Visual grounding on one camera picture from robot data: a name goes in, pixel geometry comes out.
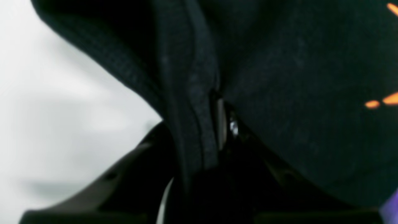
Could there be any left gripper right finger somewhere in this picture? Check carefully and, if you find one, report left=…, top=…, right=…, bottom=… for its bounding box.
left=215, top=99, right=383, bottom=224

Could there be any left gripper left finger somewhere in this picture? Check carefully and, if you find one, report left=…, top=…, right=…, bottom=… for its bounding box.
left=20, top=123, right=176, bottom=224

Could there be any black T-shirt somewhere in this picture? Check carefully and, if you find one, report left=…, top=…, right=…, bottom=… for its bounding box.
left=32, top=0, right=397, bottom=224

